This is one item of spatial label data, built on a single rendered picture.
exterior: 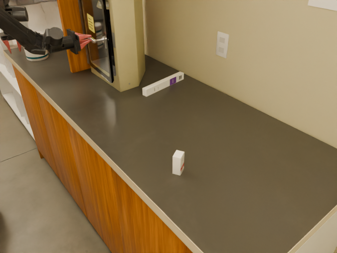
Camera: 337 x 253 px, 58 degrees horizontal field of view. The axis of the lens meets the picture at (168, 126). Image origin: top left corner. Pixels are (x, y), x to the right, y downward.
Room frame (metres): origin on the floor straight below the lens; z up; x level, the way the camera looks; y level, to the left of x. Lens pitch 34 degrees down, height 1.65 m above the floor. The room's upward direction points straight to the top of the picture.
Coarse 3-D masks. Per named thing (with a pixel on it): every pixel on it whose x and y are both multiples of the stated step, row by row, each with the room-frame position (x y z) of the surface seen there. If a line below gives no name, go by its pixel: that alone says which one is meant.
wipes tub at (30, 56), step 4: (40, 32) 1.86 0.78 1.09; (28, 52) 1.77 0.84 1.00; (28, 56) 1.77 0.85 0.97; (32, 56) 1.77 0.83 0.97; (36, 56) 1.77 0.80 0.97; (40, 56) 1.78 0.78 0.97; (44, 56) 1.80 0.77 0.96; (32, 60) 1.77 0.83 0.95; (36, 60) 1.77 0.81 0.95; (40, 60) 1.78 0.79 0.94
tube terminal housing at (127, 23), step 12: (108, 0) 1.38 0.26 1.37; (120, 0) 1.39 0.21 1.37; (132, 0) 1.42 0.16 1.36; (120, 12) 1.38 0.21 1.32; (132, 12) 1.42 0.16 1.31; (120, 24) 1.38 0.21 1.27; (132, 24) 1.42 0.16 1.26; (120, 36) 1.38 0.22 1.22; (132, 36) 1.42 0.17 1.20; (120, 48) 1.37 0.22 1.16; (132, 48) 1.41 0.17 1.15; (120, 60) 1.37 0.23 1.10; (132, 60) 1.41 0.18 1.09; (144, 60) 1.61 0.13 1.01; (96, 72) 1.56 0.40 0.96; (120, 72) 1.37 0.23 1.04; (132, 72) 1.41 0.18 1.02; (120, 84) 1.36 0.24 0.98; (132, 84) 1.41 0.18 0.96
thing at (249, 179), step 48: (48, 96) 1.32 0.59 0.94; (96, 96) 1.31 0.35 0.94; (144, 96) 1.31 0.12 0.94; (192, 96) 1.31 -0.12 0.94; (96, 144) 0.93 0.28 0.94; (144, 144) 0.93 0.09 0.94; (192, 144) 0.93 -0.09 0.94; (240, 144) 0.93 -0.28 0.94; (288, 144) 0.93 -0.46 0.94; (144, 192) 0.68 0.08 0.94; (192, 192) 0.68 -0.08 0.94; (240, 192) 0.68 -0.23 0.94; (288, 192) 0.68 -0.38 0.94; (336, 192) 0.68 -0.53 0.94; (192, 240) 0.50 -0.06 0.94; (240, 240) 0.50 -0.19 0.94; (288, 240) 0.51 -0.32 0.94
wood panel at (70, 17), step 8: (64, 0) 1.61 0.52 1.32; (72, 0) 1.64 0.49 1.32; (64, 8) 1.61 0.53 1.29; (72, 8) 1.63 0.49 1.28; (64, 16) 1.60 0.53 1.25; (72, 16) 1.63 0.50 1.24; (64, 24) 1.60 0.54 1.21; (72, 24) 1.62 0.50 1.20; (80, 24) 1.65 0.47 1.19; (64, 32) 1.60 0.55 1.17; (80, 32) 1.65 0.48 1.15; (72, 56) 1.60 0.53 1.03; (80, 56) 1.63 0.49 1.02; (72, 64) 1.60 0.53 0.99; (80, 64) 1.63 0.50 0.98; (88, 64) 1.66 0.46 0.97; (72, 72) 1.60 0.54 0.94
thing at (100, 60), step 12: (84, 0) 1.53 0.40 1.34; (96, 0) 1.40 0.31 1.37; (84, 12) 1.55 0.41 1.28; (96, 12) 1.41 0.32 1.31; (84, 24) 1.57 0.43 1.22; (96, 24) 1.43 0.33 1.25; (96, 36) 1.45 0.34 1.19; (96, 48) 1.47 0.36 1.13; (108, 48) 1.34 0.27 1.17; (96, 60) 1.49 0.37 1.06; (108, 60) 1.35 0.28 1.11; (108, 72) 1.37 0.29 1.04
